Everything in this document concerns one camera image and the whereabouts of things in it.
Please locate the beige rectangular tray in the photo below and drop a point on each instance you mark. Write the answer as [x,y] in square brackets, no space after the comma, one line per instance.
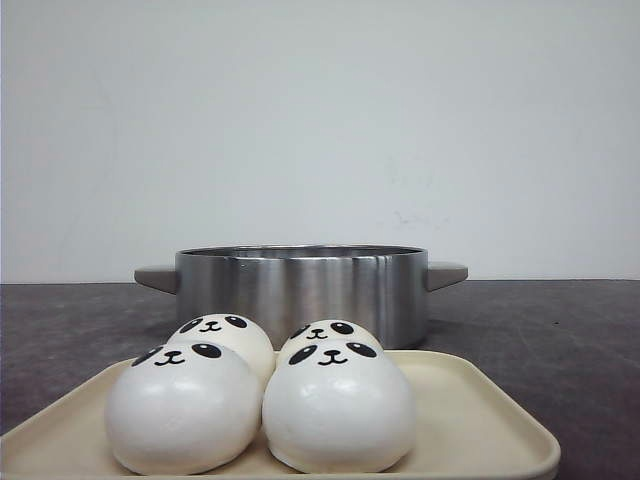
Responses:
[468,428]

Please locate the stainless steel steamer pot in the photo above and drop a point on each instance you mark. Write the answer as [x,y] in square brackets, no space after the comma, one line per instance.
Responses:
[383,288]

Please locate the panda bun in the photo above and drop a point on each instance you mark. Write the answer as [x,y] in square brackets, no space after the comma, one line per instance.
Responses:
[321,330]
[183,408]
[237,333]
[339,406]

